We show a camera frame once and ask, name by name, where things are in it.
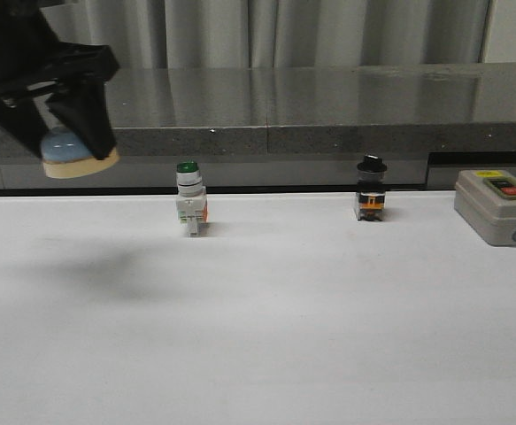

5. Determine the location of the black rotary selector switch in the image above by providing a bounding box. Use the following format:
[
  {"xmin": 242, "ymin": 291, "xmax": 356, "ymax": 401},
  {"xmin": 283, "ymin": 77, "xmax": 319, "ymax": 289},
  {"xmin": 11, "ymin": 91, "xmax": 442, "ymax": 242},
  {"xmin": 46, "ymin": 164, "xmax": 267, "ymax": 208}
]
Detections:
[{"xmin": 354, "ymin": 154, "xmax": 388, "ymax": 221}]

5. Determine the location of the grey curtain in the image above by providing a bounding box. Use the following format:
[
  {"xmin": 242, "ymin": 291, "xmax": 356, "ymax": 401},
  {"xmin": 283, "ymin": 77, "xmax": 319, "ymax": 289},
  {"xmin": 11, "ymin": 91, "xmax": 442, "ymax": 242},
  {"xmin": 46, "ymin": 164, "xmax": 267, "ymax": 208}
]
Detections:
[{"xmin": 43, "ymin": 1, "xmax": 489, "ymax": 69}]

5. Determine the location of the green pushbutton switch white body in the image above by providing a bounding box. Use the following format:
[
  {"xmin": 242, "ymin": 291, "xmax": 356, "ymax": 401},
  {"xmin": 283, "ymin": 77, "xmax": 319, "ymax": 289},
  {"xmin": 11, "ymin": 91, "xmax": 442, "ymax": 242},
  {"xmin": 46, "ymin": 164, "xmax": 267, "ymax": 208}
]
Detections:
[{"xmin": 175, "ymin": 161, "xmax": 208, "ymax": 236}]

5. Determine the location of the grey stone countertop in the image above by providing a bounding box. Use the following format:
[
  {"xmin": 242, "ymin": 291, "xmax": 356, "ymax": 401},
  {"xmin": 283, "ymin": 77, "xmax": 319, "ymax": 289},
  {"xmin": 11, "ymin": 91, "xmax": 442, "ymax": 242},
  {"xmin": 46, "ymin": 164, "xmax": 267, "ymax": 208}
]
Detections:
[{"xmin": 0, "ymin": 63, "xmax": 516, "ymax": 191}]

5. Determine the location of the grey switch box red button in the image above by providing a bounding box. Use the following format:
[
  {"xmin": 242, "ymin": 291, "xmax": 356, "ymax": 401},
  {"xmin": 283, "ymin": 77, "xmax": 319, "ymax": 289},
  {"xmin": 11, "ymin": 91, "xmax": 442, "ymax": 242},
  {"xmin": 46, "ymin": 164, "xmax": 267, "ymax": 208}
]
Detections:
[{"xmin": 454, "ymin": 170, "xmax": 516, "ymax": 246}]

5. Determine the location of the blue call bell cream base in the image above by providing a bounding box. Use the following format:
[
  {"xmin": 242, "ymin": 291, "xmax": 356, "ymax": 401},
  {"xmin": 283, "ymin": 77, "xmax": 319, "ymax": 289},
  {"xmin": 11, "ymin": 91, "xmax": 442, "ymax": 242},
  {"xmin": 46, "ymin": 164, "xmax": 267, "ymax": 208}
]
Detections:
[{"xmin": 41, "ymin": 127, "xmax": 119, "ymax": 179}]

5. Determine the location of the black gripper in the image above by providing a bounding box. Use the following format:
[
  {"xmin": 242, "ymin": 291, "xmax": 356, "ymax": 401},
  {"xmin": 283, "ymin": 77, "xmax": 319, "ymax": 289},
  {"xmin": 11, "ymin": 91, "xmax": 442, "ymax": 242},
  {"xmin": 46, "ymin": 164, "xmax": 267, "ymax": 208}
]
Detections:
[{"xmin": 0, "ymin": 1, "xmax": 119, "ymax": 160}]

